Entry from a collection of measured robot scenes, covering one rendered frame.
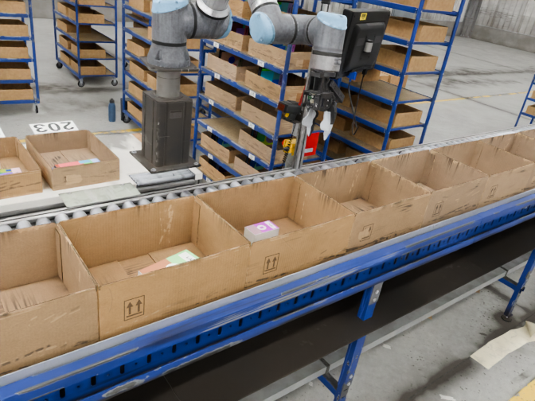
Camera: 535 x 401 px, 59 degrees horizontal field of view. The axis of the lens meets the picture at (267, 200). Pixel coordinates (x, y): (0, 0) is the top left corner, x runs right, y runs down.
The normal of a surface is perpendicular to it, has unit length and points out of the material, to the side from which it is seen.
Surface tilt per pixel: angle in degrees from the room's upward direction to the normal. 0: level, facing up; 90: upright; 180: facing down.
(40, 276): 89
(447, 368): 0
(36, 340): 91
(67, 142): 89
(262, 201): 89
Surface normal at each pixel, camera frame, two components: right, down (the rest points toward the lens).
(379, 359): 0.14, -0.88
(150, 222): 0.59, 0.44
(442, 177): -0.79, 0.17
